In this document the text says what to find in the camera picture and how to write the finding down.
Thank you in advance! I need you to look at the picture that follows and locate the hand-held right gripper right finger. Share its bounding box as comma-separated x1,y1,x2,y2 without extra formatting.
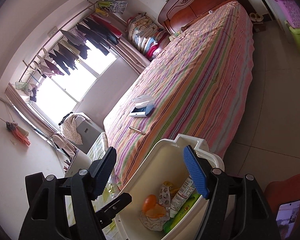
183,145,282,240

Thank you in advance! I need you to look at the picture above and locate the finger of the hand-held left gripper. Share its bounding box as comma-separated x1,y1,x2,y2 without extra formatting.
94,192,133,230

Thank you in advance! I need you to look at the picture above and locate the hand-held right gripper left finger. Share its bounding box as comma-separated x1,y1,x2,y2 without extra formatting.
19,146,117,240

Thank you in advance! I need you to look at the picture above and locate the white labelled bottle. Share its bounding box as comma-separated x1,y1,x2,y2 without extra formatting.
169,176,197,218

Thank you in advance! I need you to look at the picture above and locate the yellow wrapper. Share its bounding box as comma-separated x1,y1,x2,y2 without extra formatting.
162,181,183,195

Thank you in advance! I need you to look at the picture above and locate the orange peel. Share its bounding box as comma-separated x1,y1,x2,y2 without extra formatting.
142,194,167,218

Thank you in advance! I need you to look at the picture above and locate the silver blister pill pack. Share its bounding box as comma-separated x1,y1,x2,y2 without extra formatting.
158,184,172,205

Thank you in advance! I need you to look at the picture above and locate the white plastic trash bin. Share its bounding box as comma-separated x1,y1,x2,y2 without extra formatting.
112,134,225,240

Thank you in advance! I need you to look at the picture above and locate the green plastic bag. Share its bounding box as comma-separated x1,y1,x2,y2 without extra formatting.
162,192,202,233

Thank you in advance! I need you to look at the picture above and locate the white tissue box organizer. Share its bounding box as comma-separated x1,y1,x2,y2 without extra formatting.
64,150,92,178

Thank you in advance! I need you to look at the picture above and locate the white floor appliance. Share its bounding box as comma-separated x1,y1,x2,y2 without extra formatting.
75,114,104,153

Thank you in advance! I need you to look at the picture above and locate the white dotted cloth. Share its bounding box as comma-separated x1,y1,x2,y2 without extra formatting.
61,114,83,145

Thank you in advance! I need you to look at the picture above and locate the white blue pencil case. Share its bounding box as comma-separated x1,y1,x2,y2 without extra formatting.
129,95,155,118

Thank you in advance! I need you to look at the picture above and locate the window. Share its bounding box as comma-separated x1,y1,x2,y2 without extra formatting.
35,40,118,130

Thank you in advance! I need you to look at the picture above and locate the striped bedsheet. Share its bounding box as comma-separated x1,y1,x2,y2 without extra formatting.
103,0,255,185

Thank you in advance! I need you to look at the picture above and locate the red plastic stool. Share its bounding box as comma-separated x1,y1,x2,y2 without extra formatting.
264,172,300,240

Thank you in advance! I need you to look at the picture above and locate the orange hanging garment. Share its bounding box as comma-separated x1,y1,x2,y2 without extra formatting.
5,121,30,146

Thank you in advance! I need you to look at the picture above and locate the black smartphone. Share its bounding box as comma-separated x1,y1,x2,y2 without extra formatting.
275,199,300,240

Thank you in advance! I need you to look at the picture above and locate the beige curtain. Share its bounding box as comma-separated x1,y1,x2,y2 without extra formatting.
114,39,150,74
5,84,78,160

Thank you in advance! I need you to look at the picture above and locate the row of hanging clothes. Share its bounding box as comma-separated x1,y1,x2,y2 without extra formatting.
31,0,128,103

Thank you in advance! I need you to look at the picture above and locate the floral small pillow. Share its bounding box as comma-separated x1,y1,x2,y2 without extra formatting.
169,28,185,40

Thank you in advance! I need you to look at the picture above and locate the stack of folded blankets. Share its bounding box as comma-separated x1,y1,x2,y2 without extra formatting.
126,12,170,60

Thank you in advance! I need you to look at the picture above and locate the wooden headboard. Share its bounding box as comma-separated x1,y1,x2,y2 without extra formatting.
157,0,238,35

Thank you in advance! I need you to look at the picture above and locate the pink plastic basket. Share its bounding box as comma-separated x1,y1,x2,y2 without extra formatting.
271,0,300,29

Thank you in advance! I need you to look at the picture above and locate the green wire basket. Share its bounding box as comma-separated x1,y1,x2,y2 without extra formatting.
15,80,30,90

